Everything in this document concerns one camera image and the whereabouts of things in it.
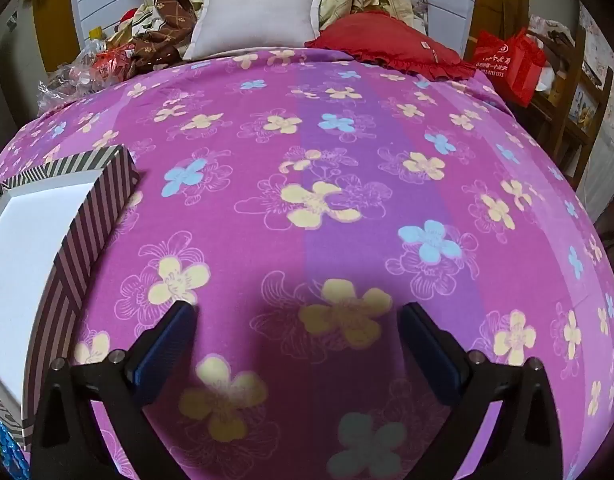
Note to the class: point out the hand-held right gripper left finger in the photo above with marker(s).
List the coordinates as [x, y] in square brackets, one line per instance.
[162, 345]

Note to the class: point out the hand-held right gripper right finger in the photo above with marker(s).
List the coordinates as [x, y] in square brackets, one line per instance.
[432, 350]

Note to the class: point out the striped box with white inside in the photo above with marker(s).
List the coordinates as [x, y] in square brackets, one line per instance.
[87, 240]

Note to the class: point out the pink floral bed sheet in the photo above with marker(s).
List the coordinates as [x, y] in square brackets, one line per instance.
[337, 160]

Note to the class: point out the clear plastic bags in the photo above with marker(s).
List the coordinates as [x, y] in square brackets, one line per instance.
[72, 80]

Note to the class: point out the red shopping bag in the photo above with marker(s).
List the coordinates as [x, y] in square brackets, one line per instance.
[507, 65]

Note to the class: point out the wooden chair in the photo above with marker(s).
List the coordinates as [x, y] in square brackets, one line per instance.
[602, 105]

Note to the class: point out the brown patterned quilt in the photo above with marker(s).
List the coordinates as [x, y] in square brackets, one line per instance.
[162, 35]

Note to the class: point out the yellow capped bottle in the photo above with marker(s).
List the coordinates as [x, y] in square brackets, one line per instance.
[96, 35]

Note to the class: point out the red ruffled pillow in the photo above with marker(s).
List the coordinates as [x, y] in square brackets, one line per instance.
[387, 35]

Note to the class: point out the red and white doll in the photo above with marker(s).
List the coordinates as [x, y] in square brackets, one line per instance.
[132, 20]

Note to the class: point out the white pillow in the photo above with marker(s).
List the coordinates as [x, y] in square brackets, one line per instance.
[257, 15]

